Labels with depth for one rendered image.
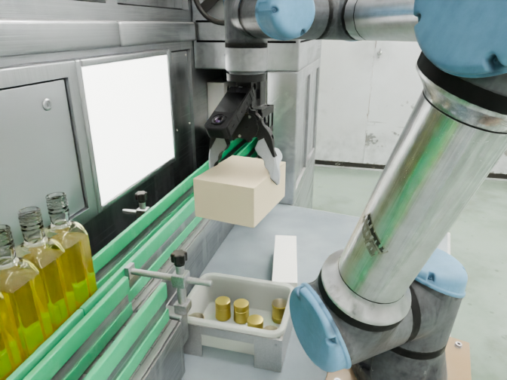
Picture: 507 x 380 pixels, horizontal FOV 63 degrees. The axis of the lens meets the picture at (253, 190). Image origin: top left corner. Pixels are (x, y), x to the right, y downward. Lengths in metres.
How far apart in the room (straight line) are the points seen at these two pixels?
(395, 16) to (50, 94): 0.61
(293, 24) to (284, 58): 0.82
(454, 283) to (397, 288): 0.15
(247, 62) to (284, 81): 0.73
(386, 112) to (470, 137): 3.88
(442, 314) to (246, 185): 0.36
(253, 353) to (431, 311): 0.38
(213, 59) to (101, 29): 0.58
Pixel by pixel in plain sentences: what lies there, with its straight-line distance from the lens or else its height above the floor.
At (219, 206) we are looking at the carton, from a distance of 0.75.
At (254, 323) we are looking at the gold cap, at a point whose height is 0.81.
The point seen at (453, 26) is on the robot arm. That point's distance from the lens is 0.34.
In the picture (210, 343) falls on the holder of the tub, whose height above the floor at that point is 0.79.
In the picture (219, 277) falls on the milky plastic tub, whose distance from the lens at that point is 0.99.
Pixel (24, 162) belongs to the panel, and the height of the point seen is 1.16.
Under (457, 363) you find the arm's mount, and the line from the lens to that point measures 0.85.
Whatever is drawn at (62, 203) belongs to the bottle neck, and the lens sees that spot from 0.70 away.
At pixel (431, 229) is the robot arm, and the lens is 0.44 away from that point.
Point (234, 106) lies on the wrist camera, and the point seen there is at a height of 1.25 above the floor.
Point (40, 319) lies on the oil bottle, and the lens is 0.68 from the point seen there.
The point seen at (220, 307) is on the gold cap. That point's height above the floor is 0.81.
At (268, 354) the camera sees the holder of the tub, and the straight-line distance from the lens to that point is 0.87.
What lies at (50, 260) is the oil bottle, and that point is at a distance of 0.67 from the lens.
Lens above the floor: 1.38
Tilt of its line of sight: 22 degrees down
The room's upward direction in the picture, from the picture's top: straight up
